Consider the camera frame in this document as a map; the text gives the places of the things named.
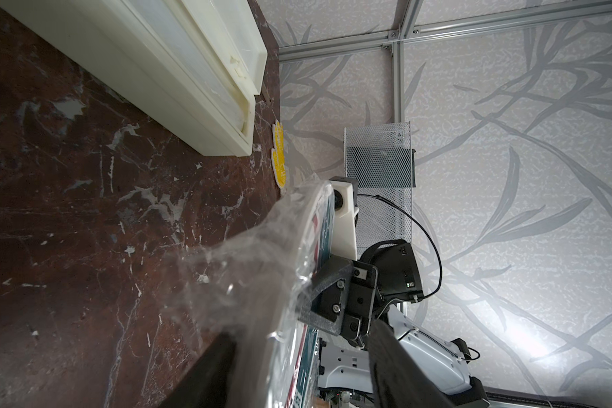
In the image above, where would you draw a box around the white wire mesh basket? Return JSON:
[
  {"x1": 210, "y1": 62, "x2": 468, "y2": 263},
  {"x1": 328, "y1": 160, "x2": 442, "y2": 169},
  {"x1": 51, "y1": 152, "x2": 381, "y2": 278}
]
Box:
[{"x1": 343, "y1": 122, "x2": 415, "y2": 253}]

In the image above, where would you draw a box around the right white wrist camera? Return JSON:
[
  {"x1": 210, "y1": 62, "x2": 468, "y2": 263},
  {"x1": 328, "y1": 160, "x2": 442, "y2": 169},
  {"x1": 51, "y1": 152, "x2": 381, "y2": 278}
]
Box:
[{"x1": 330, "y1": 176, "x2": 360, "y2": 260}]

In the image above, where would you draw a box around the cream plastic wrap dispenser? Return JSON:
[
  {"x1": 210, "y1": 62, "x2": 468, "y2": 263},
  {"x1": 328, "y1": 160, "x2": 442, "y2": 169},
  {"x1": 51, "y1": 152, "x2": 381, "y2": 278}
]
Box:
[{"x1": 0, "y1": 1, "x2": 268, "y2": 156}]

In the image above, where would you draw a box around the clear plastic wrap sheet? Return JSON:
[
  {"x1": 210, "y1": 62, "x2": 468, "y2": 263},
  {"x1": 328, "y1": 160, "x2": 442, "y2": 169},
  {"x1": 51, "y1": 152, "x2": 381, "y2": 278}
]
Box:
[{"x1": 162, "y1": 175, "x2": 338, "y2": 408}]

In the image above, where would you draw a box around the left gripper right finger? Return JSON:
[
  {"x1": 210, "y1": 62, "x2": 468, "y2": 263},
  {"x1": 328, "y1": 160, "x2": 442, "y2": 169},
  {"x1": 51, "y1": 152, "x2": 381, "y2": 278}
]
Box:
[{"x1": 367, "y1": 321, "x2": 452, "y2": 408}]

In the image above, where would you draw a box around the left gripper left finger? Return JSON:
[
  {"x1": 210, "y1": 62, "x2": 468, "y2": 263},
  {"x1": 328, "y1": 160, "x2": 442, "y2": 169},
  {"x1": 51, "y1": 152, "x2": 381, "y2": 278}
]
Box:
[{"x1": 159, "y1": 333, "x2": 236, "y2": 408}]

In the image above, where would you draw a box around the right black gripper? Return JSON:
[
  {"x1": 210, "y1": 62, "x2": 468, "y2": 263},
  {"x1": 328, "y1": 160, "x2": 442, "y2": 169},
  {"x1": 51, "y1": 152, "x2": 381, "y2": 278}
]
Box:
[{"x1": 297, "y1": 240, "x2": 424, "y2": 349}]

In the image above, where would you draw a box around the white plate green rim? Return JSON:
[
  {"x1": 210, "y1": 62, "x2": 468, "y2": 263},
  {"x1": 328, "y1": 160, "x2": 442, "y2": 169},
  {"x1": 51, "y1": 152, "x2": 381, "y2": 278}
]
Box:
[{"x1": 263, "y1": 180, "x2": 333, "y2": 407}]

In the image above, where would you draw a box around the right thin black cable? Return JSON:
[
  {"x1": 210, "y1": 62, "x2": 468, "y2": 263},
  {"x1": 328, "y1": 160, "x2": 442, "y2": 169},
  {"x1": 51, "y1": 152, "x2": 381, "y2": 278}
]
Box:
[{"x1": 356, "y1": 192, "x2": 445, "y2": 307}]

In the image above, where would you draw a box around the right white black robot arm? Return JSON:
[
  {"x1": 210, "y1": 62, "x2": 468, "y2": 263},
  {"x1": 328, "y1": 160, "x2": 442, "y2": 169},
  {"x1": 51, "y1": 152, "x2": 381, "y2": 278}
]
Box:
[{"x1": 300, "y1": 240, "x2": 489, "y2": 407}]

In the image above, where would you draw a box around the yellow rubber glove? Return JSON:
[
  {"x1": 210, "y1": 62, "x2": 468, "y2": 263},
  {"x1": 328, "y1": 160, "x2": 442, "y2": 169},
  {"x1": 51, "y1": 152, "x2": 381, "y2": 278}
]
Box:
[{"x1": 270, "y1": 121, "x2": 287, "y2": 190}]

